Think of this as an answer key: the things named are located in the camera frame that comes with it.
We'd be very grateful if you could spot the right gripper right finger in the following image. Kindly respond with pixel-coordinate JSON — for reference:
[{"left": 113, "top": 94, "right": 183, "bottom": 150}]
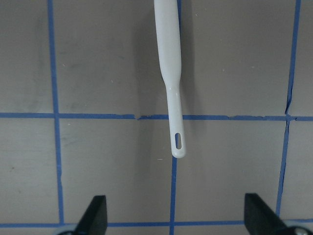
[{"left": 244, "top": 192, "right": 313, "bottom": 235}]

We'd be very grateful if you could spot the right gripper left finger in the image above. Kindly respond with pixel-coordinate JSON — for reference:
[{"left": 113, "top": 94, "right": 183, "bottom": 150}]
[{"left": 72, "top": 195, "right": 108, "bottom": 235}]

